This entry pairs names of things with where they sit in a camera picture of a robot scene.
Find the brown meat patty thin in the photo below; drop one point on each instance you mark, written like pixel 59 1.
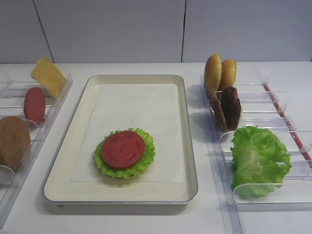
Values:
pixel 218 113

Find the green lettuce leaf on tray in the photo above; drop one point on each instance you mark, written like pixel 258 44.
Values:
pixel 141 166

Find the red tomato slice on tray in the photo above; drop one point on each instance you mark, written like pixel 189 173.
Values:
pixel 122 150

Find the dark brown meat patty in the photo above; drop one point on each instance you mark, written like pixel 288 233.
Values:
pixel 231 107

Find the green lettuce leaf in rack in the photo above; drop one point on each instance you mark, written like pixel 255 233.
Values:
pixel 260 162

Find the yellow cheese slice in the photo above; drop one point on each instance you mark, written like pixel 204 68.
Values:
pixel 49 76

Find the red tomato slice in rack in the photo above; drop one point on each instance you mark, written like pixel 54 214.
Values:
pixel 34 105

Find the cream metal baking tray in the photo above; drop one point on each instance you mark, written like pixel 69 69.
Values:
pixel 153 103

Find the golden bun half front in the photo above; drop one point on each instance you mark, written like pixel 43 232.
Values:
pixel 212 72

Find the golden bun half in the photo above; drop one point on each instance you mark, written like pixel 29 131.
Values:
pixel 212 72
pixel 228 74

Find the golden bun half rear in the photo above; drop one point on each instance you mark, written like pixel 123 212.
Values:
pixel 228 74

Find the clear acrylic right rack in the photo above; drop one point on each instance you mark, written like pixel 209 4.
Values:
pixel 265 109

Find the clear acrylic rack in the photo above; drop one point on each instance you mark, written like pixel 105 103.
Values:
pixel 12 94
pixel 265 109

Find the brown bun half left rack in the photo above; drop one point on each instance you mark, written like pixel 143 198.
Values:
pixel 14 141

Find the clear acrylic left rack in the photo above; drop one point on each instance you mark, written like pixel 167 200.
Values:
pixel 12 94

